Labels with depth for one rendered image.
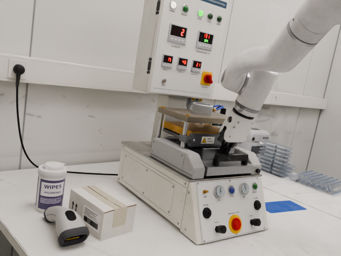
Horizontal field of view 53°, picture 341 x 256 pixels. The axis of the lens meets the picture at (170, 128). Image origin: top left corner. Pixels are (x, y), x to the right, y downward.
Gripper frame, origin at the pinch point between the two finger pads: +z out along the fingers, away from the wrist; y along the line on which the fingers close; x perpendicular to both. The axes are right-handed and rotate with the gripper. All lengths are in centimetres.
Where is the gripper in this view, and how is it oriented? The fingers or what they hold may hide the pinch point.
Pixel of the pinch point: (224, 150)
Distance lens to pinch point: 119.9
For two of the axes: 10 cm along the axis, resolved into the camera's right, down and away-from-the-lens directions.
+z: -3.5, 8.4, 4.3
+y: 8.0, 0.3, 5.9
